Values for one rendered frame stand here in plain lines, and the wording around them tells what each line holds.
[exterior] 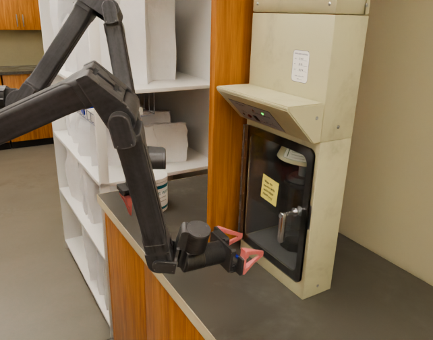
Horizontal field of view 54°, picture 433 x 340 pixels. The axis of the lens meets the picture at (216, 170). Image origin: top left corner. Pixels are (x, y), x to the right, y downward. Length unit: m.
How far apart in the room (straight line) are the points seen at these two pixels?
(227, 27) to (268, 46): 0.15
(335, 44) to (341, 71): 0.07
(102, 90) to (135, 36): 1.39
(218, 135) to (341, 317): 0.64
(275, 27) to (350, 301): 0.80
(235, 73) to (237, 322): 0.72
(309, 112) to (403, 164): 0.53
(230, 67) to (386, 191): 0.67
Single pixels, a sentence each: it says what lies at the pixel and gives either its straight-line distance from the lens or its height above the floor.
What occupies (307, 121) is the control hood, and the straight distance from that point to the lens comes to 1.04.
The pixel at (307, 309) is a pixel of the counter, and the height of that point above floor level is 0.94.
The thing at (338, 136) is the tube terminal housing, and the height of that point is 1.42.
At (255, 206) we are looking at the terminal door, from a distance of 1.35.
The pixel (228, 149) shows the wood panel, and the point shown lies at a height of 1.29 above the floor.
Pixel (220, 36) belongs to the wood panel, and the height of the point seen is 1.64.
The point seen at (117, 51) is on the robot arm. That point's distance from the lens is 1.36.
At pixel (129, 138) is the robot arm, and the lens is 0.79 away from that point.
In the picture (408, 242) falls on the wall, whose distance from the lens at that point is 1.55.
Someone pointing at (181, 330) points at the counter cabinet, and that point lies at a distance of 1.44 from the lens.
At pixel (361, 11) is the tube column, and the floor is 1.72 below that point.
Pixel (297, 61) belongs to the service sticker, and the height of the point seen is 1.60.
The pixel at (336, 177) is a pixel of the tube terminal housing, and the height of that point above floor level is 1.30.
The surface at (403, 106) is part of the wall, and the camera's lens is 1.47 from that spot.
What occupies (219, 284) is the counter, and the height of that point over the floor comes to 0.94.
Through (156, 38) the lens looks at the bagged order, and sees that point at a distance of 2.31.
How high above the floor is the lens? 1.71
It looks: 20 degrees down
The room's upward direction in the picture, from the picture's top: 2 degrees clockwise
